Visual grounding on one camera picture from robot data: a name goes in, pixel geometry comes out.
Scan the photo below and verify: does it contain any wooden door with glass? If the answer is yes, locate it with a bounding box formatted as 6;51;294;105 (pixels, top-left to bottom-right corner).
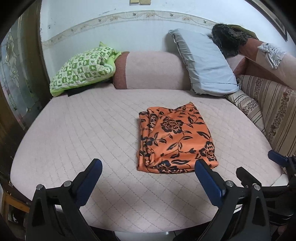
1;1;51;176

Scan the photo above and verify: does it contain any green patterned folded blanket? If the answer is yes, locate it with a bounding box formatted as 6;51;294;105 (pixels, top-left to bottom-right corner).
50;43;121;97

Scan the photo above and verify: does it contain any striped floral beige cushion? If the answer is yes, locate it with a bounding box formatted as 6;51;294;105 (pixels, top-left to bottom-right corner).
226;75;295;156

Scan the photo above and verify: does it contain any orange black floral blouse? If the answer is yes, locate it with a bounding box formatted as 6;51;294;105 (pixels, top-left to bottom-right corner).
137;102;219;174

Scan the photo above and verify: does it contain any beige wall switch plate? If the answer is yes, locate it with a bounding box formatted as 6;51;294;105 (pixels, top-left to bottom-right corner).
129;0;151;5

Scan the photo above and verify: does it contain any pink brown bolster pillow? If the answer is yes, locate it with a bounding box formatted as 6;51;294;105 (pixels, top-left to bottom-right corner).
113;52;191;90

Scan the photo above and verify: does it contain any light blue pillow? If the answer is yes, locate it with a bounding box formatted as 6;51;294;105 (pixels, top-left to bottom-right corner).
169;29;239;97

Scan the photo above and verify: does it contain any framed wall picture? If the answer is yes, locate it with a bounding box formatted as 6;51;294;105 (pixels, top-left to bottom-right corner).
246;0;288;42

